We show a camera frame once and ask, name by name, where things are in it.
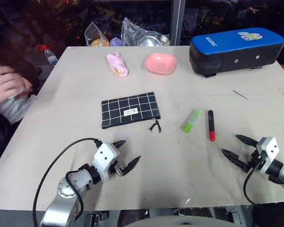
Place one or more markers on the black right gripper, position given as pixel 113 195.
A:
pixel 256 160

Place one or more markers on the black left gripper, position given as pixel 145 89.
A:
pixel 118 170

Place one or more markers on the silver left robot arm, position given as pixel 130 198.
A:
pixel 61 203

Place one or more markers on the black grid pencil pouch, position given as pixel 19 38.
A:
pixel 130 110

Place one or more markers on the bystander bare hand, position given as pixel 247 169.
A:
pixel 4 85

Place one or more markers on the red black marker pen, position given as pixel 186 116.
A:
pixel 211 125

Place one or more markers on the thin metal stick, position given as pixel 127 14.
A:
pixel 240 94

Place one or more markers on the green highlighter pen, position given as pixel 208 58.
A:
pixel 190 121

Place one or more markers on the grey rounded shape under table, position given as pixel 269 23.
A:
pixel 180 221

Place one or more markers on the pink plastic dish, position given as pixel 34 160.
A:
pixel 160 63

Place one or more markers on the blue black boxing pad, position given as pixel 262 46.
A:
pixel 236 49

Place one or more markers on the clear bag with metal bowl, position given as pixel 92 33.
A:
pixel 142 35

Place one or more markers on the bystander white garment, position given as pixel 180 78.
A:
pixel 13 108

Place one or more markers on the clear plastic bag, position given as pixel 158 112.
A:
pixel 97 35

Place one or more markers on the red-capped water bottle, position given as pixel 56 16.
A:
pixel 50 56

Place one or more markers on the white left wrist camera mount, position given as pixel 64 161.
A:
pixel 105 154

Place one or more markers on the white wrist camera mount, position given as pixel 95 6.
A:
pixel 269 147
pixel 105 154

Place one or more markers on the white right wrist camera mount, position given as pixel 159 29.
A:
pixel 269 147

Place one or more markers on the grey window frame post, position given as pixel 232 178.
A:
pixel 177 22

